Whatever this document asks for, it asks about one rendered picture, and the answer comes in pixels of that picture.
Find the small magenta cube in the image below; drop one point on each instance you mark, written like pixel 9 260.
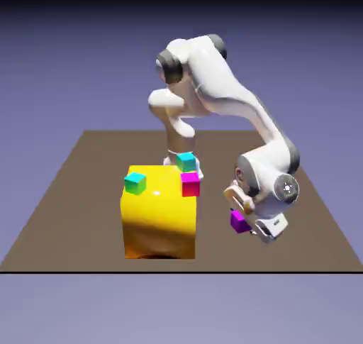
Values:
pixel 190 184

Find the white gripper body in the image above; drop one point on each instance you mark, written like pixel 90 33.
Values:
pixel 237 198

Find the small purple cube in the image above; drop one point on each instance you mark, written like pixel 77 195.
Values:
pixel 240 222

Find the large yellow box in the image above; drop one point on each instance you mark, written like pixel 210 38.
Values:
pixel 158 213

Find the small teal cube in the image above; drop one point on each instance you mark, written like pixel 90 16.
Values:
pixel 135 183
pixel 186 161

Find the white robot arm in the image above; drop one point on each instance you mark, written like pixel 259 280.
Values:
pixel 221 88

